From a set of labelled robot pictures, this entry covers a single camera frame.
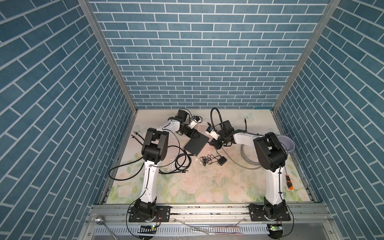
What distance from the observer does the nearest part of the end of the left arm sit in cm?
91

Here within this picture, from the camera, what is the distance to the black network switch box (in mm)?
982

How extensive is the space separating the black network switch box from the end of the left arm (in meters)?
0.03
